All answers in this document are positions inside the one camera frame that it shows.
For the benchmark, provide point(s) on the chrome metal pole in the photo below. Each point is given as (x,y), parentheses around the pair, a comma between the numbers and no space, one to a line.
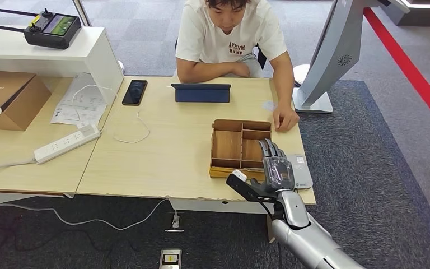
(83,15)

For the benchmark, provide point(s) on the dark blue tablet case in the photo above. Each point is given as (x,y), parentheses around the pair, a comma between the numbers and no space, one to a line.
(200,94)

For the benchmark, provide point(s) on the grey display platform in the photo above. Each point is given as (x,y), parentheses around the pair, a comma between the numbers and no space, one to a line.
(422,16)

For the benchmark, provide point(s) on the white power strip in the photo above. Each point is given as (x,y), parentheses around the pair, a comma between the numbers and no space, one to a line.
(63,145)

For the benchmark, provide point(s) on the printed paper sheets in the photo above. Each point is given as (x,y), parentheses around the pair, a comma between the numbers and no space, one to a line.
(85,107)

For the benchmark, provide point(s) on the person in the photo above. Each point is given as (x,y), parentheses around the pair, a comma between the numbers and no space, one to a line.
(218,37)

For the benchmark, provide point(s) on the black remote controller with antennas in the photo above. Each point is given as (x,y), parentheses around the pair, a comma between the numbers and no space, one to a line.
(51,35)

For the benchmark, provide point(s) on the person's left forearm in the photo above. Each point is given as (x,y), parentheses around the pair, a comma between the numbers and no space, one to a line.
(283,81)

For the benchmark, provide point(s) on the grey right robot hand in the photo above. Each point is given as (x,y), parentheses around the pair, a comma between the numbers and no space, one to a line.
(278,174)

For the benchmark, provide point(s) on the person's right hand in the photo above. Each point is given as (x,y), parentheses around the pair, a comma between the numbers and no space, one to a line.
(241,69)

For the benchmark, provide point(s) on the white card reader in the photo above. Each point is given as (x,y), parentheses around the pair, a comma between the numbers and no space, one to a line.
(302,174)

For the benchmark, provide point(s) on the wooden desk organizer box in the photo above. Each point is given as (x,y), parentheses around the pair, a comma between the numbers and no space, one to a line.
(228,148)

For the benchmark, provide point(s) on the black chair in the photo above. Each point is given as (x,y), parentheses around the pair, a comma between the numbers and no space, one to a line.
(262,58)

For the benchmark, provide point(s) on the person's left hand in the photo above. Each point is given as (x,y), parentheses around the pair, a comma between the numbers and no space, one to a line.
(286,118)

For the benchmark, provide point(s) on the grey kiosk stand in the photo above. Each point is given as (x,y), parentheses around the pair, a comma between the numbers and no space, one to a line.
(333,48)

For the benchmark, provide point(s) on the brown cardboard box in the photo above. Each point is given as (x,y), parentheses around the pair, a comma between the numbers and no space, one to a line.
(18,107)

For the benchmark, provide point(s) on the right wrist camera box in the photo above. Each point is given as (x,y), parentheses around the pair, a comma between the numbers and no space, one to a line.
(239,185)

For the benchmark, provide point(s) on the white charger adapter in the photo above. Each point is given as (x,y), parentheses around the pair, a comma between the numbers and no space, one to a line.
(88,129)

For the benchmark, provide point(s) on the white desk shelf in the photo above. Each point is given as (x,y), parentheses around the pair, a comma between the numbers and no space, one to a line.
(96,63)

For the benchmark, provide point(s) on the floor socket with plug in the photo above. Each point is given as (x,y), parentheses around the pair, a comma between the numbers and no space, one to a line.
(175,221)

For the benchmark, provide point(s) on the person's right forearm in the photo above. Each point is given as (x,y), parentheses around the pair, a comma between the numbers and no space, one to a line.
(204,72)

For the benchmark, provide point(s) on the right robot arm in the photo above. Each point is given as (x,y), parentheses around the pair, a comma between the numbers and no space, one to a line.
(304,234)

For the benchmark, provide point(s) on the black smartphone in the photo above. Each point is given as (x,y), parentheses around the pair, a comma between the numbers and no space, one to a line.
(135,93)

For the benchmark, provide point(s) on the clear plastic wrap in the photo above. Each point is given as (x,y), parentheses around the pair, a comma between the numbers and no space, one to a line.
(278,172)

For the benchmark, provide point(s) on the light wood desk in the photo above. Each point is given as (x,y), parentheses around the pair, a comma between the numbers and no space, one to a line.
(22,174)
(170,156)

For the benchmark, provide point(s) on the white room key card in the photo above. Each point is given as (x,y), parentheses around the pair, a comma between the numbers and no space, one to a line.
(254,170)

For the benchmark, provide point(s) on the small silver floor device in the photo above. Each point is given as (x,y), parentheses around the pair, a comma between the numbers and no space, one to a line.
(170,259)

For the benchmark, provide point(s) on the white round stool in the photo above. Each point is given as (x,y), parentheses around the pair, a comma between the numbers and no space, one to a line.
(120,67)
(300,74)

